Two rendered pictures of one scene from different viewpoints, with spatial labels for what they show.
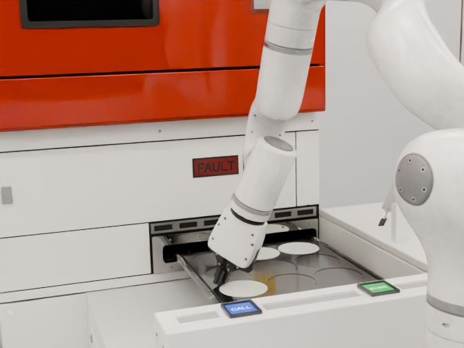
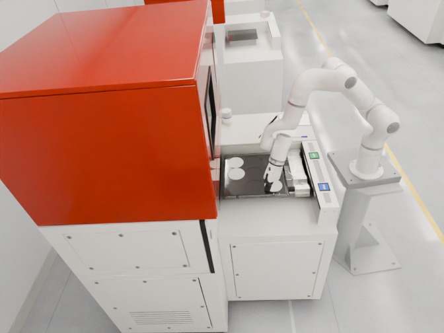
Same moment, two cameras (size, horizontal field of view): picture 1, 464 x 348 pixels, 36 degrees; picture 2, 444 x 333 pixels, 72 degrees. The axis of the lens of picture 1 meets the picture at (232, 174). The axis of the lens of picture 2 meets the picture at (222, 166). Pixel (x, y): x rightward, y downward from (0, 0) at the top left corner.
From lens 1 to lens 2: 185 cm
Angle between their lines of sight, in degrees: 65
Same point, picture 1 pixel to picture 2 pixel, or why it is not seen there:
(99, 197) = not seen: hidden behind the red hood
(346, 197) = not seen: hidden behind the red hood
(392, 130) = not seen: hidden behind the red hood
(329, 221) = (227, 147)
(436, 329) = (376, 154)
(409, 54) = (370, 96)
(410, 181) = (394, 129)
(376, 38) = (361, 95)
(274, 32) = (304, 102)
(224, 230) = (274, 173)
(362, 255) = (255, 150)
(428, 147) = (396, 119)
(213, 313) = (323, 193)
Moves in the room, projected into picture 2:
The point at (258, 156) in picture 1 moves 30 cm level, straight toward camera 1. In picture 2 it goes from (288, 143) to (350, 153)
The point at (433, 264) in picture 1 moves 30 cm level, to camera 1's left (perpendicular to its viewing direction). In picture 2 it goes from (378, 141) to (380, 180)
